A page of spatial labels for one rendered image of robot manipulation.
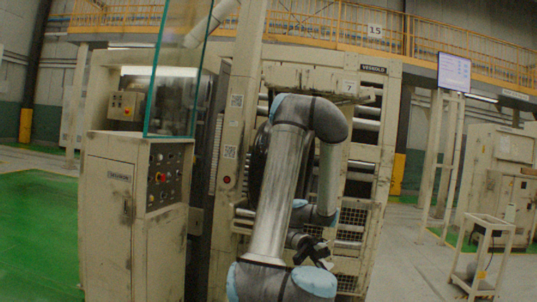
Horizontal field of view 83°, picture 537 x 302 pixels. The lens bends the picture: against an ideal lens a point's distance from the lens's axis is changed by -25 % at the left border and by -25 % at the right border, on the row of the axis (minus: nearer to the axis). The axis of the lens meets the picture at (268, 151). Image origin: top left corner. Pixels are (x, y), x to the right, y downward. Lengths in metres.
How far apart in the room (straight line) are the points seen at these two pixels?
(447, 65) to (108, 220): 5.01
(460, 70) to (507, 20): 8.81
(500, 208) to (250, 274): 5.15
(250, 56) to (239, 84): 0.18
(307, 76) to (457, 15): 11.19
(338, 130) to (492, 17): 13.03
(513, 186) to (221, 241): 4.74
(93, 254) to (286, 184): 1.18
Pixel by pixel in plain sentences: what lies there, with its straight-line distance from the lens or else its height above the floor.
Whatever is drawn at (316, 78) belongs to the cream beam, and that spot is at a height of 1.72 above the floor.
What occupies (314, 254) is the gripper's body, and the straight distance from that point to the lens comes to 1.62.
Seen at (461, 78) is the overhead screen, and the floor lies 2.53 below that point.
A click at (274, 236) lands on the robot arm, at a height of 1.05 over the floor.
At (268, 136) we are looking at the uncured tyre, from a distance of 2.07.
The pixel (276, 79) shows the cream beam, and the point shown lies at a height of 1.68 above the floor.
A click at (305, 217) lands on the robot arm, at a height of 1.02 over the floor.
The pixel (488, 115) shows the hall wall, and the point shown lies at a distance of 13.27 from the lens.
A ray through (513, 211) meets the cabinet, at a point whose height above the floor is 0.67.
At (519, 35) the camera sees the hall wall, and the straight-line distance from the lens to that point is 14.70.
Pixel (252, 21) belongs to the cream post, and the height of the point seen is 2.00.
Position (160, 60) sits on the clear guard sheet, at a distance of 1.81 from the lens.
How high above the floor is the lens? 1.37
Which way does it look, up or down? 3 degrees down
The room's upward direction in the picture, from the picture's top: 7 degrees clockwise
